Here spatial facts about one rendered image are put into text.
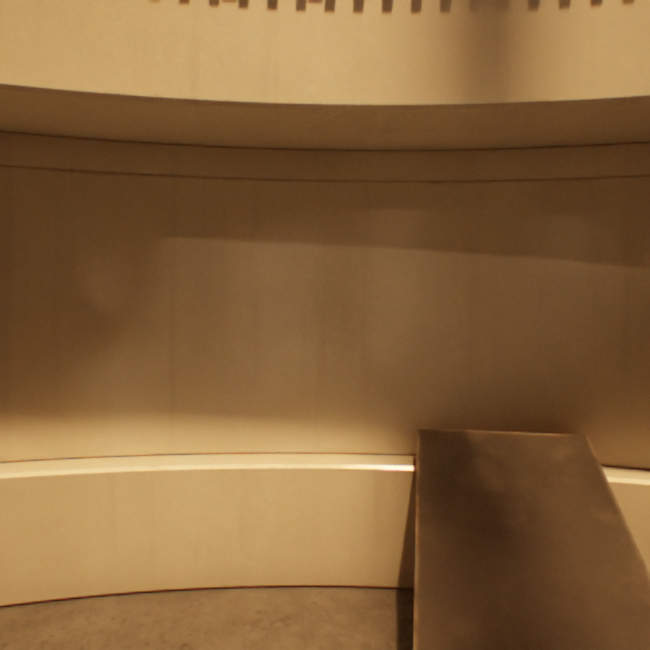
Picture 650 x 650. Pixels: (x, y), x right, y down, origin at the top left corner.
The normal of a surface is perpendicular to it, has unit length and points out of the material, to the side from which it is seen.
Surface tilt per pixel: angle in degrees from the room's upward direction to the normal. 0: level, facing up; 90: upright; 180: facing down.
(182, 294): 90
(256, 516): 90
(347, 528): 90
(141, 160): 90
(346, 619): 0
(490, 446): 25
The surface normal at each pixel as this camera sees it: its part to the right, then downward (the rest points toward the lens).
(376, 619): 0.01, -1.00
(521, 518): -0.07, -0.90
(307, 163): 0.04, 0.03
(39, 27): 0.27, 0.03
